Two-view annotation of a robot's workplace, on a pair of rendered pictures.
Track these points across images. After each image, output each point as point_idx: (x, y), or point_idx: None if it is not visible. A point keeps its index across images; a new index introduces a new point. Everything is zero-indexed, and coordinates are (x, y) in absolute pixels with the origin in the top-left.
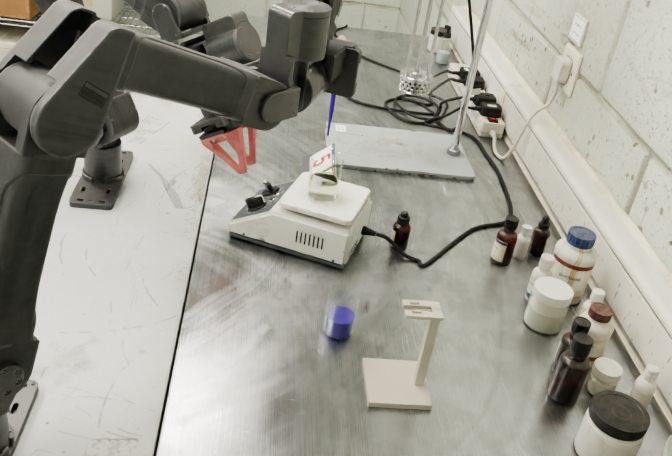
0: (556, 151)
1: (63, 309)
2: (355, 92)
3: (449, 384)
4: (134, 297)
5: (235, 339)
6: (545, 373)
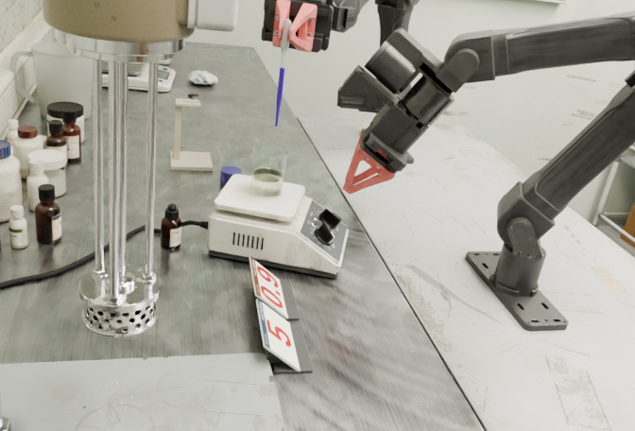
0: None
1: (413, 190)
2: (261, 37)
3: None
4: (378, 197)
5: (299, 180)
6: (74, 167)
